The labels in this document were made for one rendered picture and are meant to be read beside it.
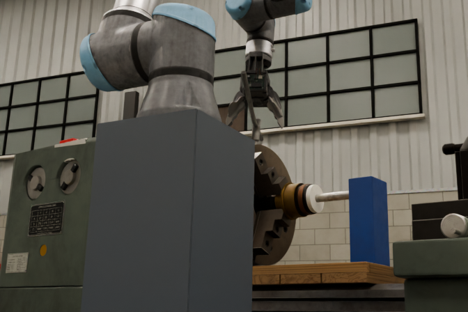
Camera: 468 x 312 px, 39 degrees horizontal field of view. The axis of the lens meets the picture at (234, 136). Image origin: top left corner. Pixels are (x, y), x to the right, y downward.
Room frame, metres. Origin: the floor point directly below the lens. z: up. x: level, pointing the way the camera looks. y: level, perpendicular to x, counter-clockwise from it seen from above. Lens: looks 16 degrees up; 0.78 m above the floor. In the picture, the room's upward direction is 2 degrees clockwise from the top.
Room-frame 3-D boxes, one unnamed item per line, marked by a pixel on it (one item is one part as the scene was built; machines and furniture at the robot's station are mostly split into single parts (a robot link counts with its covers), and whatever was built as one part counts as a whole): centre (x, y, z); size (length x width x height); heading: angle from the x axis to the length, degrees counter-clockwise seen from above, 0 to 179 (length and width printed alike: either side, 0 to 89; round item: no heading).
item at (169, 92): (1.09, 0.10, 1.15); 0.15 x 0.15 x 0.10
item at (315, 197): (1.53, -0.25, 1.08); 0.13 x 0.07 x 0.07; 52
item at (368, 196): (1.48, -0.31, 1.00); 0.08 x 0.06 x 0.23; 142
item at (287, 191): (1.60, -0.16, 1.08); 0.09 x 0.09 x 0.09; 52
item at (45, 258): (1.92, 0.29, 1.06); 0.59 x 0.48 x 0.39; 52
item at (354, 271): (1.52, -0.26, 0.89); 0.36 x 0.30 x 0.04; 142
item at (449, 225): (1.10, -0.38, 0.95); 0.07 x 0.04 x 0.04; 142
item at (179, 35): (1.10, 0.10, 1.27); 0.13 x 0.12 x 0.14; 61
